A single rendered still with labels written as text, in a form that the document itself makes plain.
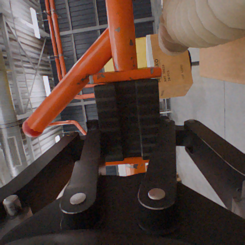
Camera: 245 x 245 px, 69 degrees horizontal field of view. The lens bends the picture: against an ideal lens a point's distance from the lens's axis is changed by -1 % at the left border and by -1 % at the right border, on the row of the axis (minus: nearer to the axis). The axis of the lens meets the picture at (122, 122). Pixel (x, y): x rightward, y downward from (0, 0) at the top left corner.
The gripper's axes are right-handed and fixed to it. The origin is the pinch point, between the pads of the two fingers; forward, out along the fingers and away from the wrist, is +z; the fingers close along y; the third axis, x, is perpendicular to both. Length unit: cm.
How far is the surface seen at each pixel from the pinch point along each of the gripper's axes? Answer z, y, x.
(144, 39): 729, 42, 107
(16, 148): 420, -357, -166
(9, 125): 430, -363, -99
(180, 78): 168, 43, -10
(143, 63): 721, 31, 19
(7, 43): 700, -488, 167
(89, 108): 1029, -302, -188
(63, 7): 1081, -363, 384
